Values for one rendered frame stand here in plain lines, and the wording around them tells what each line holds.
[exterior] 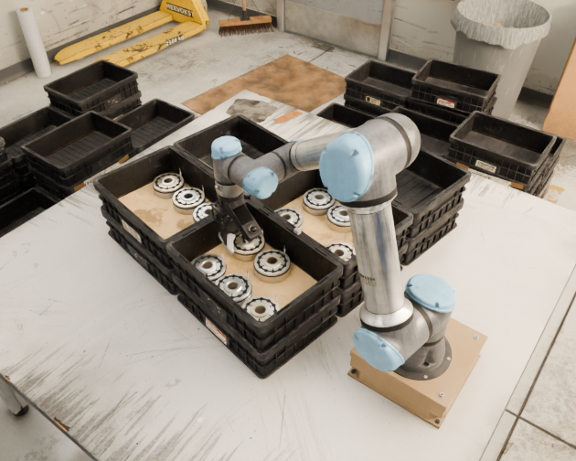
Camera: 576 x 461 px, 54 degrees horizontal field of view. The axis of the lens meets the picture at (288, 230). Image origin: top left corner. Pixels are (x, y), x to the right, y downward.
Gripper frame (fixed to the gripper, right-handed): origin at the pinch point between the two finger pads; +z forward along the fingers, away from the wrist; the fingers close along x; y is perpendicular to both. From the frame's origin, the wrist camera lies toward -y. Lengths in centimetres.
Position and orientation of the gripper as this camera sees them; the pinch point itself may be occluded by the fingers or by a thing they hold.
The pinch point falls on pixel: (239, 249)
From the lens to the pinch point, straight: 162.8
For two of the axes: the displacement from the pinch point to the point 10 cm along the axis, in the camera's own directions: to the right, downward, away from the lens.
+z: 0.0, 7.5, 6.7
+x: -7.9, 4.1, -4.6
